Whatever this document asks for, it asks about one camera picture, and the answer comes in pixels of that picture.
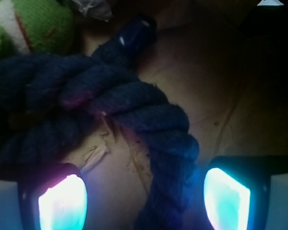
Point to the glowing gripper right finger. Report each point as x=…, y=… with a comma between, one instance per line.
x=236, y=193

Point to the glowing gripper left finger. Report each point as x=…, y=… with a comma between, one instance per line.
x=52, y=197

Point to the brown paper bag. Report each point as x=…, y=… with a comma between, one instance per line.
x=225, y=62

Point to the green plush toy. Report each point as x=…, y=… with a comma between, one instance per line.
x=35, y=26

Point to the crumpled white paper ball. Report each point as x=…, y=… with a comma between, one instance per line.
x=97, y=9

